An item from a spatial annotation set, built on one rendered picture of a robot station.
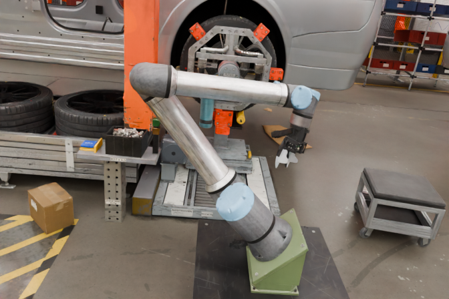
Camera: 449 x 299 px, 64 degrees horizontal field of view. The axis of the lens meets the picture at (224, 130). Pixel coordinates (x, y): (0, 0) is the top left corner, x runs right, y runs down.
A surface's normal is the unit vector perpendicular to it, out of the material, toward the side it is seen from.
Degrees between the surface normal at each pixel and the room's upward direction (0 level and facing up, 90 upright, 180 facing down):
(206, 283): 0
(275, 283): 90
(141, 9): 90
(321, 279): 0
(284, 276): 90
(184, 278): 0
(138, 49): 90
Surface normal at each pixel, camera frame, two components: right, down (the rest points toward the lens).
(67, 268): 0.10, -0.92
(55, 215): 0.73, 0.32
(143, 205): 0.01, 0.37
